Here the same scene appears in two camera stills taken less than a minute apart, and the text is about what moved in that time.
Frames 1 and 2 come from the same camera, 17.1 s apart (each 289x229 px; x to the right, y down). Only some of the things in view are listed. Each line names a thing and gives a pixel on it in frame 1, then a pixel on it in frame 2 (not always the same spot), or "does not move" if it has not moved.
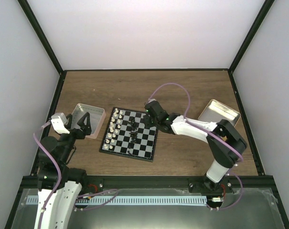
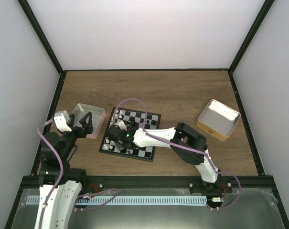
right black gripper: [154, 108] to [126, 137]
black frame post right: [264, 10] does not move
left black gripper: [77, 132] does not move
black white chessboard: [128, 134] does not move
